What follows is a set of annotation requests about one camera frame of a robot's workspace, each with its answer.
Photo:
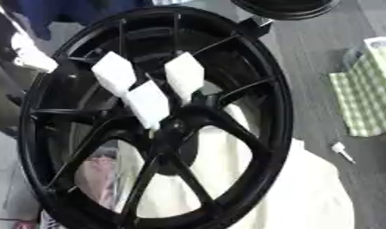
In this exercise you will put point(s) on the black spoked wheel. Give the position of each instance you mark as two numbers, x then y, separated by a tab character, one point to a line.
264	98

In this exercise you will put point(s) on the black round wheel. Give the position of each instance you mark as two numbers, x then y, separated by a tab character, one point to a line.
287	7

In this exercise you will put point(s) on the cream white cloth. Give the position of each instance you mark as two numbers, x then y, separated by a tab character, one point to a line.
305	190

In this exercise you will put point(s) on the person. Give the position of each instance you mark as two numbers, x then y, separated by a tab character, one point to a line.
71	10

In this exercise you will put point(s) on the green white checked cloth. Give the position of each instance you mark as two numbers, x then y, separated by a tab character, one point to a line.
364	95

